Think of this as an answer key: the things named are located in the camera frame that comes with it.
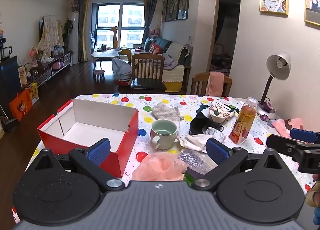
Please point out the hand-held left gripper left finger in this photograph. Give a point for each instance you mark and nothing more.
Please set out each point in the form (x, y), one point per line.
(98, 150)

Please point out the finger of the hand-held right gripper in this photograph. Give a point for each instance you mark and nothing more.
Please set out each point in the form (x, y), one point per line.
(278, 143)
(303, 135)

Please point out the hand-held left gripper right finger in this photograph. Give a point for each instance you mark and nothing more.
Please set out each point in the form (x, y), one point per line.
(217, 150)

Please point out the red cardboard box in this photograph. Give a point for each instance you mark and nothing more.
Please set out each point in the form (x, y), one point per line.
(82, 130)

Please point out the green and purple sponge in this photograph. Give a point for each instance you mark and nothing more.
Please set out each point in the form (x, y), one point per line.
(191, 176)

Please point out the orange drink bottle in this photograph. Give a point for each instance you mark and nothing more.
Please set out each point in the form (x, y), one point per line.
(243, 124)

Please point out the pink plastic bag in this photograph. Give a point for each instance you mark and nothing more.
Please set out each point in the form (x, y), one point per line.
(287, 126)
(160, 167)

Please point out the balloon print tablecloth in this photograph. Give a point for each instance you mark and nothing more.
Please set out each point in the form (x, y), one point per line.
(262, 130)

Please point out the clear bubble wrap bag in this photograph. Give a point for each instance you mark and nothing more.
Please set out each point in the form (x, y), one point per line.
(195, 160)

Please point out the white crumpled tissue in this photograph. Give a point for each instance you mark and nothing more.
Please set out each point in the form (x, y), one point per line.
(192, 142)

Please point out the small purple onion piece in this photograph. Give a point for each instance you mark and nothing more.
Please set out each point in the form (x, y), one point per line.
(263, 117)

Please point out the black face mask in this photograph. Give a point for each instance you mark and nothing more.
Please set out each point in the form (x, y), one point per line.
(201, 124)

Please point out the halved purple onion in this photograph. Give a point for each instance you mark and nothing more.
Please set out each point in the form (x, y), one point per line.
(268, 106)

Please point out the pale green mug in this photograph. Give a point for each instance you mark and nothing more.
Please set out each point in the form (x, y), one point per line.
(163, 134)

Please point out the grey knitted sock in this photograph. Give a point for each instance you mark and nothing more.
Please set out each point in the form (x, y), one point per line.
(165, 111)

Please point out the pink towel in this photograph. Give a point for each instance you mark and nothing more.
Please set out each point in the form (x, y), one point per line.
(215, 84)

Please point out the silver desk lamp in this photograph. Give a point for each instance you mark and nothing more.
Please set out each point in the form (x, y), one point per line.
(276, 66)

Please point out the small round stool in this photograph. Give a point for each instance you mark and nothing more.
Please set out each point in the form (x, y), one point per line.
(99, 74)

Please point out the grey cloth bundle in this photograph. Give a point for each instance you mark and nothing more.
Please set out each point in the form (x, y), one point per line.
(121, 69)

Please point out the yellow gift box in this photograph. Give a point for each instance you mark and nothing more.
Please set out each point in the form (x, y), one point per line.
(33, 92)

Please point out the wooden chair dark seat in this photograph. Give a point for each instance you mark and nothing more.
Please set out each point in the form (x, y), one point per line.
(147, 75)

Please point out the orange gift bag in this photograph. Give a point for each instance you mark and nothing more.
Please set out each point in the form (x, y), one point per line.
(21, 105)

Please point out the pink toy kettle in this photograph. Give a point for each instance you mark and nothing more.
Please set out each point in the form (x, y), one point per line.
(57, 64)

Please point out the long tv cabinet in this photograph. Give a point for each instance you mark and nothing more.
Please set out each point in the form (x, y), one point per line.
(47, 69)

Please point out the wooden coffee table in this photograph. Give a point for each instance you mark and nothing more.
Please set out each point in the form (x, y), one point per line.
(105, 54)

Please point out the green sofa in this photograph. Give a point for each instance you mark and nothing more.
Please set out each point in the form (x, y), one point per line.
(175, 55)

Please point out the black cabinet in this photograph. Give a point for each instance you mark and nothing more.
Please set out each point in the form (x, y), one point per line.
(10, 82)

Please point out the giraffe toy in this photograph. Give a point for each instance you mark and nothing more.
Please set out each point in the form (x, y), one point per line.
(115, 36)

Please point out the white tower air conditioner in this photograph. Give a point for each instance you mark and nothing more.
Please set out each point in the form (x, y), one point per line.
(74, 37)

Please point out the yellow edged curtain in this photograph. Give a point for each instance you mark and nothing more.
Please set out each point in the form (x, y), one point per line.
(82, 27)

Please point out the green potted plant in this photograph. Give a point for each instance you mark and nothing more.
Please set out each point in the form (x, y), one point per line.
(68, 30)

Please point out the draped printed blanket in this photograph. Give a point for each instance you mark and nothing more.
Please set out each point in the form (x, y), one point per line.
(51, 35)

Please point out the large window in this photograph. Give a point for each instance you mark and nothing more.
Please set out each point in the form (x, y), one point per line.
(120, 22)

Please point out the pink plush toy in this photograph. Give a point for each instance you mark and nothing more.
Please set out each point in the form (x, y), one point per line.
(155, 31)

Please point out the grey curtain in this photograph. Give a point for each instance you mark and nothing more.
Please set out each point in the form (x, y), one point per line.
(150, 15)

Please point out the dark framed wall picture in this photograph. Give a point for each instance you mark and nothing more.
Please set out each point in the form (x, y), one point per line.
(183, 1)
(164, 11)
(173, 6)

